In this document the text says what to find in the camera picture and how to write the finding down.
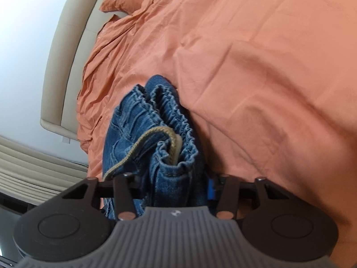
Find orange duvet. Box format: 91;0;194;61
76;0;357;231

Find blue denim pants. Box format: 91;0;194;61
102;74;213;220

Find beige pleated curtain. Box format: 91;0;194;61
0;135;90;205

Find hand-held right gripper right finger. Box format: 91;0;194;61
208;174;291;220

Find beige upholstered bed headboard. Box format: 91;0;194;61
39;0;112;143

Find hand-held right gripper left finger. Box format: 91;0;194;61
62;173;140;220

